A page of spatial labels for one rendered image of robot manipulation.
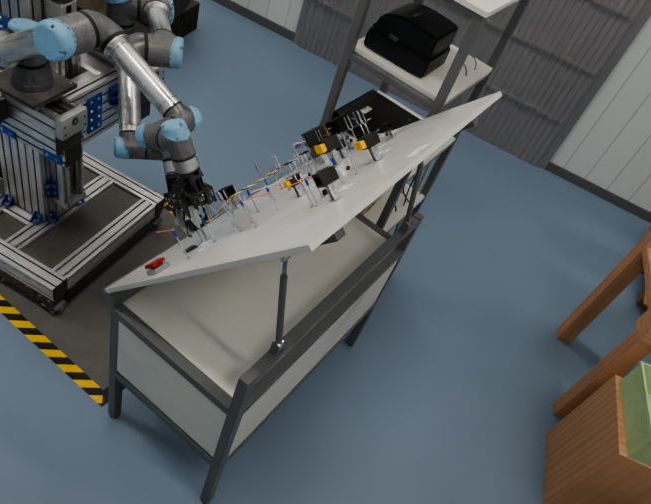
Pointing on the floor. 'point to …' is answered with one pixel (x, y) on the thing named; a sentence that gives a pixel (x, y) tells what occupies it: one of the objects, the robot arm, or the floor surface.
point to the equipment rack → (382, 214)
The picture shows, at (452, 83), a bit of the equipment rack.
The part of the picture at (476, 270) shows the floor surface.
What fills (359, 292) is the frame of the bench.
